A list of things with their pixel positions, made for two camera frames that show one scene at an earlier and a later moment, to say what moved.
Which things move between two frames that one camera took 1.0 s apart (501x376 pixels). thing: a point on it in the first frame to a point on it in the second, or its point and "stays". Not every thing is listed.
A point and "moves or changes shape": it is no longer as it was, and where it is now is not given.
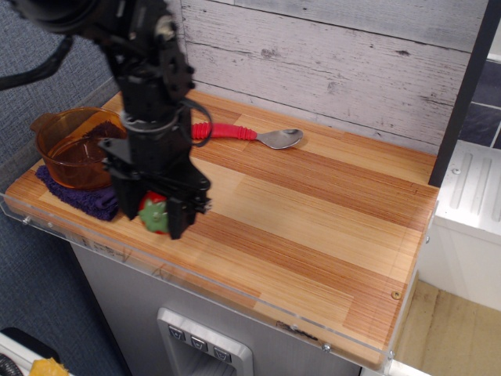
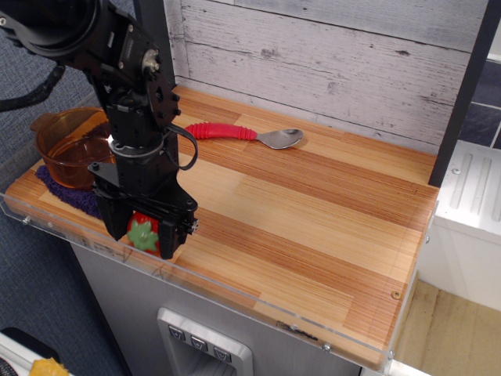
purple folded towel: x=100 y=204 stays
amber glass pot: x=68 y=141 stays
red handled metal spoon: x=279 y=139 stays
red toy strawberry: x=153 y=212 moves or changes shape
